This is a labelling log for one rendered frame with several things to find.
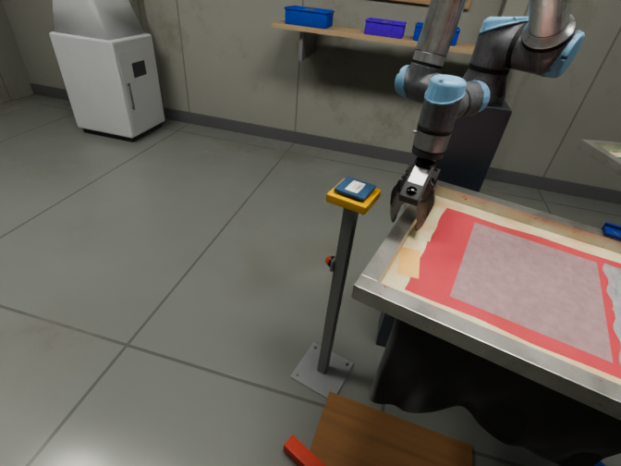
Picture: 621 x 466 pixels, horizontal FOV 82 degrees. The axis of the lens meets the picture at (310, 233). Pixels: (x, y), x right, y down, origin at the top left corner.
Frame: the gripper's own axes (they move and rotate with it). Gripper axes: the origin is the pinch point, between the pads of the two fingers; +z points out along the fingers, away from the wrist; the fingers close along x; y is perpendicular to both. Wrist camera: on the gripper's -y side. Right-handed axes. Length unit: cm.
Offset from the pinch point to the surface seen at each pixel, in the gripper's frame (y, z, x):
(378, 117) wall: 252, 58, 90
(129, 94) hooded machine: 134, 54, 285
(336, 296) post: 10, 46, 18
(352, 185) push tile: 12.3, 1.1, 20.2
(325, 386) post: 5, 97, 14
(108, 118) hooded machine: 121, 77, 304
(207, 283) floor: 26, 98, 101
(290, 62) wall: 230, 21, 176
